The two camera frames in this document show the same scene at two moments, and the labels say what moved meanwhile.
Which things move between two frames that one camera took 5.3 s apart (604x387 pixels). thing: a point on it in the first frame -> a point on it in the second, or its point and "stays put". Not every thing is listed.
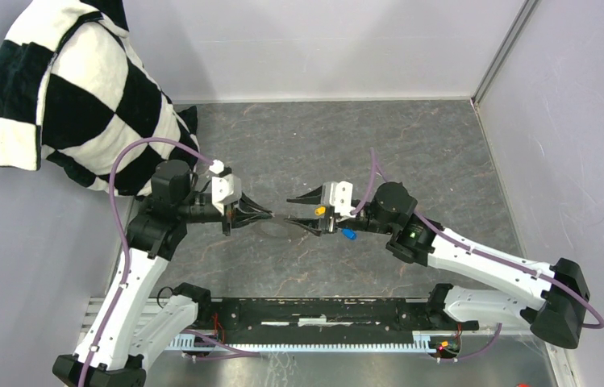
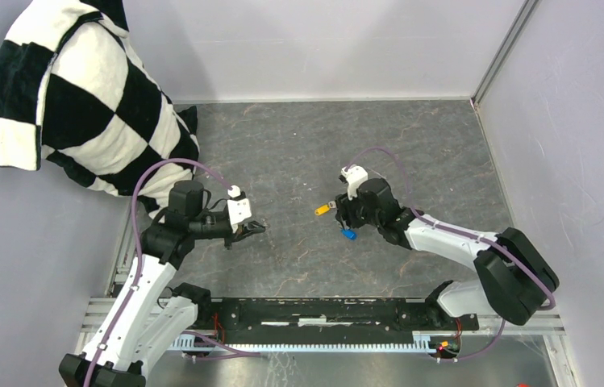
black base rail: x=326 y=321 stays put
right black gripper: x=318 y=226 -> x=344 y=207
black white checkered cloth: x=69 y=86 stays put
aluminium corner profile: x=499 y=57 stays put
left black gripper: x=240 y=218 -> x=243 y=231
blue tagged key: x=348 y=233 stays put
